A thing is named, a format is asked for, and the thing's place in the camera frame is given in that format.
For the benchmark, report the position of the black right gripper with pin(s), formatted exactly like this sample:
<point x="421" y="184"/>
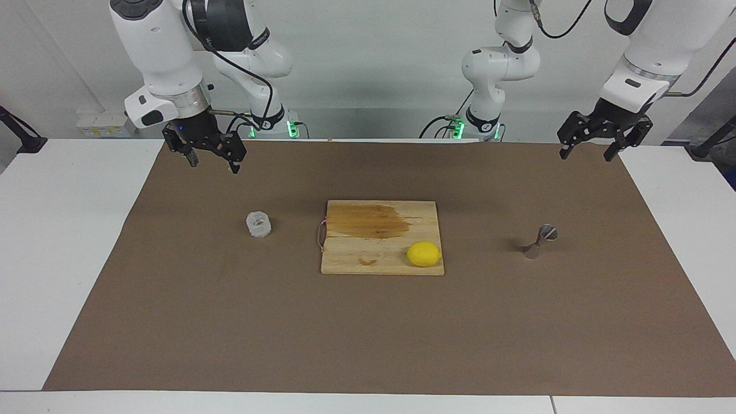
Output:
<point x="195" y="126"/>

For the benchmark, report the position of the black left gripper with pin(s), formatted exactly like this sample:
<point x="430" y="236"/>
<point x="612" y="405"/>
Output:
<point x="615" y="118"/>

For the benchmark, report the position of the metal double jigger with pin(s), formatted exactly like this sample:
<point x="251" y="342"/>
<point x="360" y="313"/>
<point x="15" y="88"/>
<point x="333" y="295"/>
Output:
<point x="533" y="250"/>

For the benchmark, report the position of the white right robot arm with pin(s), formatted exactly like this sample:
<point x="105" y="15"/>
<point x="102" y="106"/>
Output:
<point x="155" y="52"/>

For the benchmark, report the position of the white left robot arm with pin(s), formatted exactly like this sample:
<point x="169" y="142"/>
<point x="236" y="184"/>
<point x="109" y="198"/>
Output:
<point x="661" y="46"/>

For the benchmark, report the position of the black clamp stand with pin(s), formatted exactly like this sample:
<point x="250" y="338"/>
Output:
<point x="29" y="142"/>
<point x="704" y="150"/>

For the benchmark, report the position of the brown paper table mat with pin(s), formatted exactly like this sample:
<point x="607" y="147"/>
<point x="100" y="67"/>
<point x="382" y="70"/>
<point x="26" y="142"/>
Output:
<point x="230" y="322"/>

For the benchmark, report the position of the wooden cutting board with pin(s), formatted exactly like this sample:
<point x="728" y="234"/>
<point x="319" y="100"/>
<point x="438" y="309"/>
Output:
<point x="368" y="253"/>

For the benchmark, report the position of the yellow lemon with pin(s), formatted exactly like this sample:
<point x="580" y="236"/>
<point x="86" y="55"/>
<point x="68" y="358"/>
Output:
<point x="424" y="254"/>

